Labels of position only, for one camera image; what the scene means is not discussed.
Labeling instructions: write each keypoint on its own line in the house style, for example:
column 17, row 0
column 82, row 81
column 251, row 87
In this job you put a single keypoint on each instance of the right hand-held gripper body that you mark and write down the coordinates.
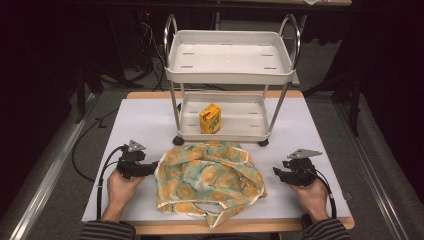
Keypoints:
column 301, row 173

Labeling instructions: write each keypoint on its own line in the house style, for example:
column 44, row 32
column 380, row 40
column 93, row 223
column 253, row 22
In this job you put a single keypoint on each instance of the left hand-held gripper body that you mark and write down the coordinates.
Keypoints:
column 130, row 165

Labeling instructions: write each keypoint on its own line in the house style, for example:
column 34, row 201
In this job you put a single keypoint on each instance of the patterned yellow green cloth bag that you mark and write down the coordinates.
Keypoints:
column 206, row 180

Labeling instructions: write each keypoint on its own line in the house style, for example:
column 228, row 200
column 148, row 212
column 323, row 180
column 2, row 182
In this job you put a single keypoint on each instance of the yellow juice box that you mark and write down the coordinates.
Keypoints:
column 210, row 120

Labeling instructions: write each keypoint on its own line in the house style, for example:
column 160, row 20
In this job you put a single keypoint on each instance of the white two-tier cart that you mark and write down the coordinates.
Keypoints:
column 230, row 60

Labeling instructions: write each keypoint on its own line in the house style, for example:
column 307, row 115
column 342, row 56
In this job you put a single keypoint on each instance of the person's left hand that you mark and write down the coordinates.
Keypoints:
column 120, row 190

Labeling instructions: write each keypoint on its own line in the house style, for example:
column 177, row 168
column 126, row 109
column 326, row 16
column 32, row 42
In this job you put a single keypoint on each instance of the person's right hand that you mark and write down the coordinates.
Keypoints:
column 313, row 200

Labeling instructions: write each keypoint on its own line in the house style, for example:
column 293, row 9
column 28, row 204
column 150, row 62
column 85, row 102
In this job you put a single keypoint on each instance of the dark metal stand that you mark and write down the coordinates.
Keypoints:
column 85, row 90
column 353, row 100

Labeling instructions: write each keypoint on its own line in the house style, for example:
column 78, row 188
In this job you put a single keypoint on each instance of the metal floor rail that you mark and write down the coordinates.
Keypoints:
column 43, row 180
column 376, row 173

